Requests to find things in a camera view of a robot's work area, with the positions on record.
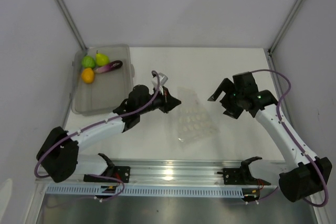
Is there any clear plastic container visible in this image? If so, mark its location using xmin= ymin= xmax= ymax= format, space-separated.
xmin=71 ymin=44 xmax=134 ymax=115

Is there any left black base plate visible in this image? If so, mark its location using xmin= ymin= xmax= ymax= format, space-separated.
xmin=83 ymin=166 xmax=131 ymax=183

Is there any slotted white cable duct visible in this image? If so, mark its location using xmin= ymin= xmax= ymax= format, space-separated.
xmin=46 ymin=185 xmax=244 ymax=198

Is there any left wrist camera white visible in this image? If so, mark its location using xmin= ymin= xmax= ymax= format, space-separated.
xmin=152 ymin=71 xmax=169 ymax=88

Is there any yellow-green toy pear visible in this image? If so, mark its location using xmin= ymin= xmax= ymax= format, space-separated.
xmin=96 ymin=50 xmax=110 ymax=67

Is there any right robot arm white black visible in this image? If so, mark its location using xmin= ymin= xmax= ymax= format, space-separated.
xmin=208 ymin=72 xmax=332 ymax=208

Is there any right aluminium frame post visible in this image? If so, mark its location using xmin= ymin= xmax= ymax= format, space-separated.
xmin=268 ymin=0 xmax=306 ymax=56

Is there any aluminium frame post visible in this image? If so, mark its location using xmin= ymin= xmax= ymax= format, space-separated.
xmin=268 ymin=0 xmax=306 ymax=56
xmin=54 ymin=0 xmax=87 ymax=50

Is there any clear zip top bag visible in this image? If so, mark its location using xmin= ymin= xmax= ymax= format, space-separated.
xmin=177 ymin=87 xmax=218 ymax=143

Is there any purple toy eggplant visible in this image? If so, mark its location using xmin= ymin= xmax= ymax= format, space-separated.
xmin=94 ymin=60 xmax=123 ymax=74

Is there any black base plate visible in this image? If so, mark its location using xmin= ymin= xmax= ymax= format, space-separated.
xmin=83 ymin=166 xmax=131 ymax=183
xmin=217 ymin=167 xmax=271 ymax=186

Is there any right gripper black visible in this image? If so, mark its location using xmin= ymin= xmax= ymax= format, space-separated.
xmin=208 ymin=78 xmax=244 ymax=119

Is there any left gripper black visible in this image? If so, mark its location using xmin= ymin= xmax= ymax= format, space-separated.
xmin=138 ymin=86 xmax=181 ymax=116

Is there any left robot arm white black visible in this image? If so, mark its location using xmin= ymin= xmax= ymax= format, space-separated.
xmin=34 ymin=85 xmax=181 ymax=183

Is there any aluminium mounting rail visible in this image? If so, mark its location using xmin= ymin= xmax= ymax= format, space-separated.
xmin=35 ymin=158 xmax=289 ymax=185

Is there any left aluminium frame post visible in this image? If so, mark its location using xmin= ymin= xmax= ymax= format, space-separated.
xmin=54 ymin=0 xmax=87 ymax=50

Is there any green toy fruit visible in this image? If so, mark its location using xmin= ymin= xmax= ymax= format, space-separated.
xmin=81 ymin=55 xmax=96 ymax=69

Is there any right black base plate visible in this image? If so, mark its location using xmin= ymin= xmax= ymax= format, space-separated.
xmin=217 ymin=167 xmax=271 ymax=186

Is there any orange toy lemon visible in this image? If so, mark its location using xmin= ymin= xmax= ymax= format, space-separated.
xmin=81 ymin=68 xmax=95 ymax=84

